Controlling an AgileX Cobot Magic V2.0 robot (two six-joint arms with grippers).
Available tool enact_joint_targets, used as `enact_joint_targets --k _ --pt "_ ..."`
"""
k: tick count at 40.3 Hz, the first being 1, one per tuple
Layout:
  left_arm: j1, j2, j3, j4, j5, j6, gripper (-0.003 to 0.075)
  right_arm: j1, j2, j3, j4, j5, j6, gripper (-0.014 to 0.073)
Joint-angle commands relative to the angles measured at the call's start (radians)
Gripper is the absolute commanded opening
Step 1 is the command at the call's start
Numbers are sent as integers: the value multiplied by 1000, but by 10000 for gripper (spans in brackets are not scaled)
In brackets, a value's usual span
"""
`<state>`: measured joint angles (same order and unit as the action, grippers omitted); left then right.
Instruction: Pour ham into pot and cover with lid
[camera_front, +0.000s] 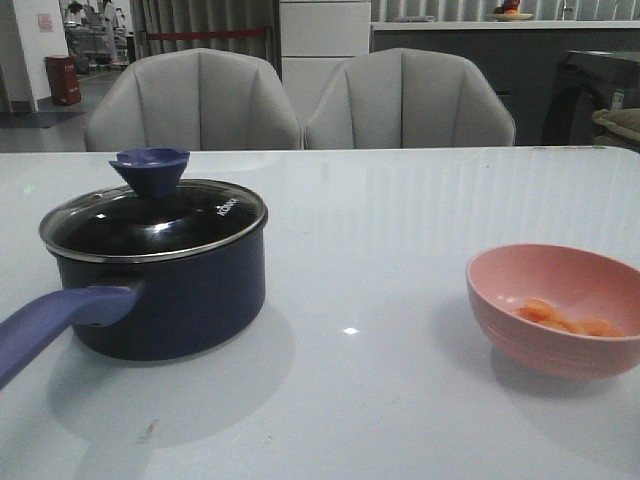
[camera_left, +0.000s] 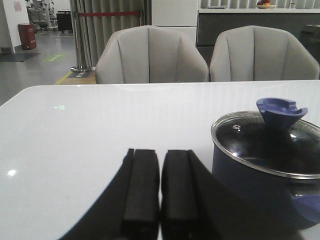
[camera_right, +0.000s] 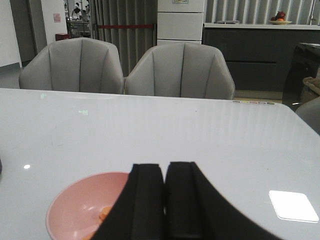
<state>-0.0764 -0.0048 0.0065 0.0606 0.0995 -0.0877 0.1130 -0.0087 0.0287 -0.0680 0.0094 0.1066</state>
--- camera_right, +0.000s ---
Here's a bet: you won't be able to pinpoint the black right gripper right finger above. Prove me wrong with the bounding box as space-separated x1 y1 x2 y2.
165 162 278 240

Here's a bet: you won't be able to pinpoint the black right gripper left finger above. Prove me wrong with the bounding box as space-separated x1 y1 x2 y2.
92 164 165 240

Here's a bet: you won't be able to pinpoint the orange ham slices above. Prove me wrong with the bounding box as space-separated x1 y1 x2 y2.
82 206 113 240

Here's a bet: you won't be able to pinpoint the pink bowl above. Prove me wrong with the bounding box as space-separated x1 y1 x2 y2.
46 172 129 240

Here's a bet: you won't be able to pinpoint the grey chair right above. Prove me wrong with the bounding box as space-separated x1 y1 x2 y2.
125 42 236 100

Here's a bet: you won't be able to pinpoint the grey chair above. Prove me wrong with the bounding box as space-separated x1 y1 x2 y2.
18 37 124 95
125 42 236 100

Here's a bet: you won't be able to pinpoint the grey chair left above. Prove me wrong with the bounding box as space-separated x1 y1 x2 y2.
18 37 124 95

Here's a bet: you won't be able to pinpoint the dark grey counter cabinet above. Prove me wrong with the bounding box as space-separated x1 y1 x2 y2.
202 23 320 92

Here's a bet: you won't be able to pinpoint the beige cushion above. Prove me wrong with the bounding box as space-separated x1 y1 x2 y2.
300 77 320 104

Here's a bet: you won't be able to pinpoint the red barrier bar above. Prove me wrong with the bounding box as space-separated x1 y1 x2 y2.
97 24 154 29

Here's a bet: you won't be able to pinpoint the white drawer cabinet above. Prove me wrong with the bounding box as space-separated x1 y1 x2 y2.
157 0 206 46

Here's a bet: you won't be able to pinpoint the red bin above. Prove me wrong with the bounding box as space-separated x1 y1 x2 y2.
55 33 70 41

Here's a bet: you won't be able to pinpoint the fruit plate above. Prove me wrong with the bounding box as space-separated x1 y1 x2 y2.
268 11 292 25

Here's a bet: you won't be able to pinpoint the pink wall notice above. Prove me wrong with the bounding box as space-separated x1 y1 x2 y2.
53 13 61 23

